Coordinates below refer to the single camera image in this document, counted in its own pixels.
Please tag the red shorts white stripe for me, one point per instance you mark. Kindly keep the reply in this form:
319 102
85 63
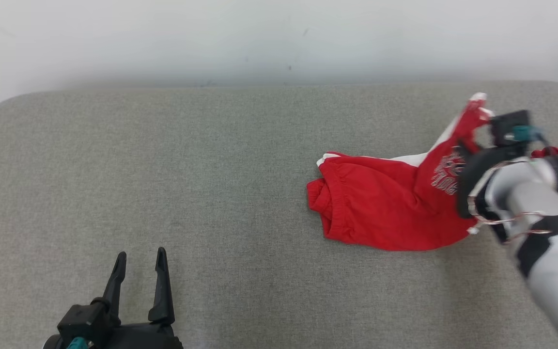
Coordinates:
380 203

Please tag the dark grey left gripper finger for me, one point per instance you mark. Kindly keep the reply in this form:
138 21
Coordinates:
162 295
114 291

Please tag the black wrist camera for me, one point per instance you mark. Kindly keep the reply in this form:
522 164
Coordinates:
80 320
509 126

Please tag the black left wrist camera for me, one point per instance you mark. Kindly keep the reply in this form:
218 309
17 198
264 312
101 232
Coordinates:
80 320

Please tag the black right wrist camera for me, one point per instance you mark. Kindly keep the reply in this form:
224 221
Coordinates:
509 126

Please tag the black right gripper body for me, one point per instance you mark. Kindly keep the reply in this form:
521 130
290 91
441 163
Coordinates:
470 174

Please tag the grey fabric sofa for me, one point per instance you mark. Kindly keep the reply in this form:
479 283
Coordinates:
211 169

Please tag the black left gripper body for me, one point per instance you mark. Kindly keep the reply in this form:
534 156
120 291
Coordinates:
143 338

